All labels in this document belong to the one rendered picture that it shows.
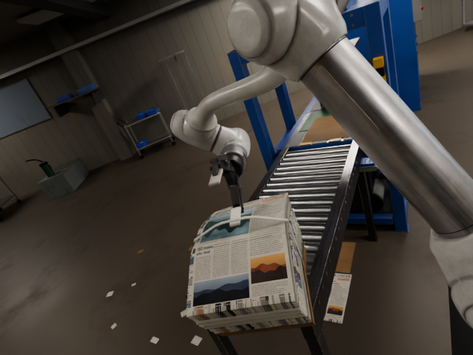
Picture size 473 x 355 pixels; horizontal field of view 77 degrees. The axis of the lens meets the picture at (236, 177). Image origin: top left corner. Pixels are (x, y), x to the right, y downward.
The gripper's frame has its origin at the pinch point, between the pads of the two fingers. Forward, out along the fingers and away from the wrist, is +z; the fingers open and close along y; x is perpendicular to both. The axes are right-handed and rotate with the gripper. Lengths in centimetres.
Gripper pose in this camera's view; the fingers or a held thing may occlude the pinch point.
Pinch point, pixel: (224, 202)
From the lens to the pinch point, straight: 81.4
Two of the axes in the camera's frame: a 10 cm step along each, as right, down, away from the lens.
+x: -9.2, 2.6, 2.7
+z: -0.9, 5.5, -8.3
